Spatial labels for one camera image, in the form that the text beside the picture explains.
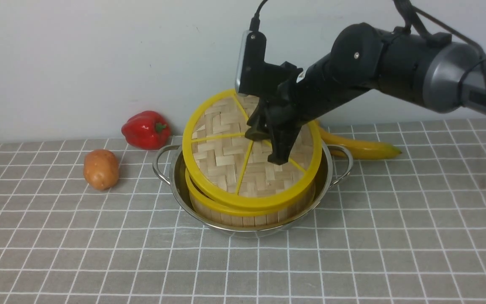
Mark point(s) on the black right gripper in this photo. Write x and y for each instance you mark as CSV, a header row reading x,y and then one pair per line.
x,y
305,95

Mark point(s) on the yellow woven bamboo steamer lid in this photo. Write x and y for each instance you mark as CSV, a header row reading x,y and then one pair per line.
x,y
234,171

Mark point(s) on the yellow-rimmed bamboo steamer basket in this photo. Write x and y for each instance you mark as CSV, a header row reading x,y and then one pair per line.
x,y
218,213

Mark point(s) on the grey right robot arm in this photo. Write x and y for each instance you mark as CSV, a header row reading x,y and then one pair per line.
x,y
440,77

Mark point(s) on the stainless steel pot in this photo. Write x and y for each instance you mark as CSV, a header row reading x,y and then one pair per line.
x,y
324,181

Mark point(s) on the yellow banana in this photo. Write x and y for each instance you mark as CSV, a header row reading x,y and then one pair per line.
x,y
361,150

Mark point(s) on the red bell pepper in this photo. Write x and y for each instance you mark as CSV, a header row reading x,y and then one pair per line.
x,y
148,130

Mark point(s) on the brown potato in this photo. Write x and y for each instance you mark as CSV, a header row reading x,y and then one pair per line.
x,y
101,169

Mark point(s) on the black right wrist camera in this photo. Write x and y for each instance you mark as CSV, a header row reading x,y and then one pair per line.
x,y
256,77

